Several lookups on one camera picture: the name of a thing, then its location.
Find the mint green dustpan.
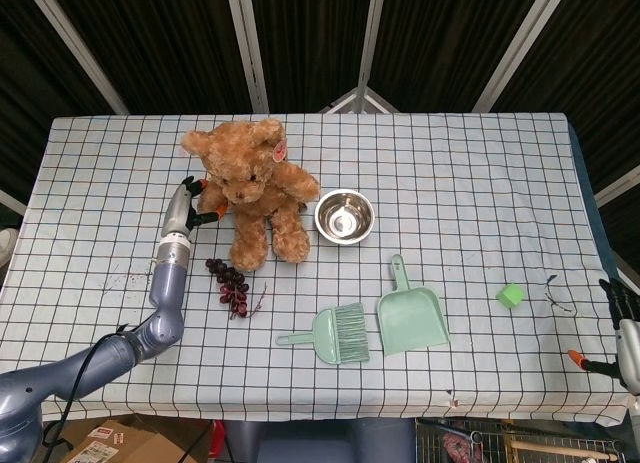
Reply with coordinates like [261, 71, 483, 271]
[376, 254, 451, 357]

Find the white shoe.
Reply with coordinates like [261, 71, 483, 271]
[0, 227, 21, 269]

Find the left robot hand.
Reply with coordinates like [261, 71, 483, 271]
[160, 175, 227, 242]

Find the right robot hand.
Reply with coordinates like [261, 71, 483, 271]
[567, 277, 640, 395]

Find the brown teddy bear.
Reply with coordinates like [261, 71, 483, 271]
[180, 117, 321, 273]

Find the stainless steel bowl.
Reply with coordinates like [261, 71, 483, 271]
[314, 189, 376, 246]

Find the mint green hand brush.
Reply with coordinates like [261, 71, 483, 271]
[275, 302, 372, 366]

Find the wooden stick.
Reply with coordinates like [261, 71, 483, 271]
[509, 440, 619, 462]

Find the thin black wire piece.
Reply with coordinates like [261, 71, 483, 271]
[544, 274, 576, 315]

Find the dark purple grape bunch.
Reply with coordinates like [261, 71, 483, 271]
[205, 258, 268, 320]

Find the blue chair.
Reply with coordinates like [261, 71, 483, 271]
[225, 418, 417, 463]

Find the green cube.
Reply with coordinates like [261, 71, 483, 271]
[496, 282, 526, 310]

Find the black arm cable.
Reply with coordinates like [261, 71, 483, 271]
[41, 324, 132, 463]

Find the cardboard box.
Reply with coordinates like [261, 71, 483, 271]
[53, 415, 211, 463]

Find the checkered blue tablecloth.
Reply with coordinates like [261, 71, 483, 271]
[0, 113, 630, 427]

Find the wire basket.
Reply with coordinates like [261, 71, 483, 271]
[414, 417, 626, 463]

